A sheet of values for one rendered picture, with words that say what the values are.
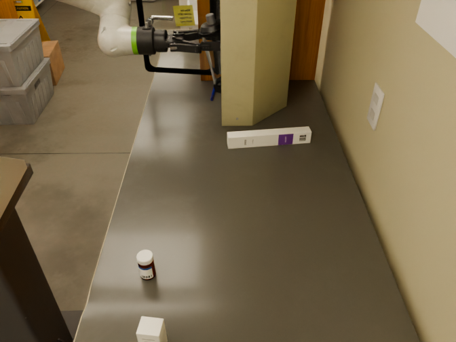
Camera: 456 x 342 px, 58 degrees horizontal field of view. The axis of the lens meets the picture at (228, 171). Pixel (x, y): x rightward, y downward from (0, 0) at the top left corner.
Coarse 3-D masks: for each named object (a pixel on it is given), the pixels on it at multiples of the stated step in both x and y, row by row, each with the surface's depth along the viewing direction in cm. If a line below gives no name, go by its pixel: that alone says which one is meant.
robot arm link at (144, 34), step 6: (138, 30) 137; (144, 30) 137; (150, 30) 137; (138, 36) 137; (144, 36) 137; (150, 36) 137; (138, 42) 137; (144, 42) 137; (150, 42) 137; (138, 48) 138; (144, 48) 138; (150, 48) 138; (144, 54) 142; (150, 54) 142
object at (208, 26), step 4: (208, 16) 135; (212, 16) 135; (208, 20) 136; (212, 20) 136; (216, 20) 139; (220, 20) 138; (204, 24) 138; (208, 24) 137; (212, 24) 136; (216, 24) 135; (220, 24) 136; (200, 28) 138; (204, 28) 136; (208, 28) 135; (212, 28) 135; (216, 28) 135; (220, 28) 135; (204, 32) 136; (208, 32) 135
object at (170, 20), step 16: (144, 0) 154; (160, 0) 153; (176, 0) 152; (192, 0) 151; (208, 0) 150; (144, 16) 157; (160, 16) 157; (176, 16) 156; (192, 16) 155; (160, 64) 169; (176, 64) 168; (192, 64) 167; (208, 64) 166
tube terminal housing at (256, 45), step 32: (224, 0) 121; (256, 0) 121; (288, 0) 131; (224, 32) 126; (256, 32) 127; (288, 32) 139; (224, 64) 133; (256, 64) 134; (288, 64) 147; (224, 96) 140; (256, 96) 141
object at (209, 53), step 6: (198, 30) 140; (216, 36) 136; (210, 54) 141; (216, 54) 140; (210, 60) 142; (216, 60) 141; (210, 66) 145; (216, 66) 143; (216, 72) 144; (216, 78) 146; (216, 84) 148
